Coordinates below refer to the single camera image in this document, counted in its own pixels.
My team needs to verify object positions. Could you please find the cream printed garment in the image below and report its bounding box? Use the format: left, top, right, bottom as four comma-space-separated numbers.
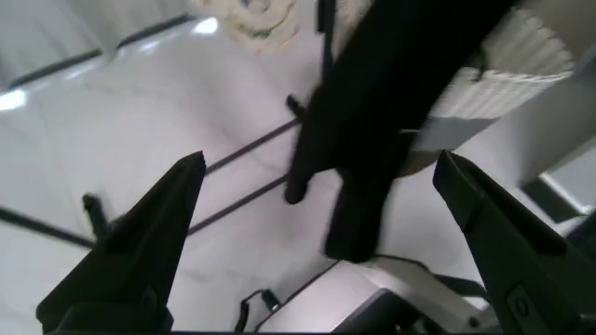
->
190, 0, 302, 55

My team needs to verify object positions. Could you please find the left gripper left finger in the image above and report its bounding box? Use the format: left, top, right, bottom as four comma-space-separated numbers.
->
35, 150, 208, 334

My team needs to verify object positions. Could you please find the white curtain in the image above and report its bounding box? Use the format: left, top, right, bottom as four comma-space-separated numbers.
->
0, 0, 196, 89

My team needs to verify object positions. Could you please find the black cable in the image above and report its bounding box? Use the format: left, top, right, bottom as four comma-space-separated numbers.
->
235, 288, 283, 332

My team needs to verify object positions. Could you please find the black garment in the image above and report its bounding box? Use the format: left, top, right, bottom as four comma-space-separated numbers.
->
283, 0, 518, 264

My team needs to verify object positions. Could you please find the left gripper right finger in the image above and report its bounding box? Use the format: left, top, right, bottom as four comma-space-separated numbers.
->
431, 149, 596, 334

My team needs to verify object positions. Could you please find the white laundry basket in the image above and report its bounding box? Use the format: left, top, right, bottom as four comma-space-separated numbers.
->
334, 0, 576, 178

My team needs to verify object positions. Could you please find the black clothes rack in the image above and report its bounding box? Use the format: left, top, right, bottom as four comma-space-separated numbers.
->
0, 0, 337, 248

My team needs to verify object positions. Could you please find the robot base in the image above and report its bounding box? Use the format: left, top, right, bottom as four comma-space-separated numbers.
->
253, 139, 596, 334

